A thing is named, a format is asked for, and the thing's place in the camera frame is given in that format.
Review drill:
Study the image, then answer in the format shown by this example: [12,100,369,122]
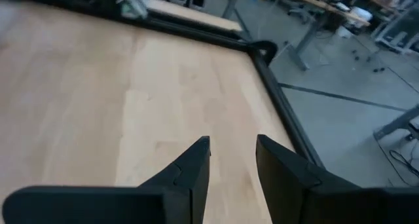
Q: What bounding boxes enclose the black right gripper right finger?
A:
[255,134,419,224]

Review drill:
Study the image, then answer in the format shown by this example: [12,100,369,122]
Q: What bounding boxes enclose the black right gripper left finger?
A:
[2,135,211,224]

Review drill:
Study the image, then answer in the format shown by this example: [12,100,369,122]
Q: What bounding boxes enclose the grey metal beam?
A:
[373,106,419,142]

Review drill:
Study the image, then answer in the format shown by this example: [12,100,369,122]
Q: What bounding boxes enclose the wooden desk with grey legs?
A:
[268,0,373,73]

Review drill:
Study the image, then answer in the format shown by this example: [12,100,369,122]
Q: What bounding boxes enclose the grey table leg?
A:
[221,0,253,41]

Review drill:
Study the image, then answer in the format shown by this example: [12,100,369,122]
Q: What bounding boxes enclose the grey metal rack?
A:
[373,1,419,54]

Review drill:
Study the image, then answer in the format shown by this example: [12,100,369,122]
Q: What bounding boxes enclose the black aluminium table frame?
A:
[0,0,325,168]

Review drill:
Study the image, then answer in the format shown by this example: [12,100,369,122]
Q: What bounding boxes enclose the black floor cable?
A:
[376,141,419,187]

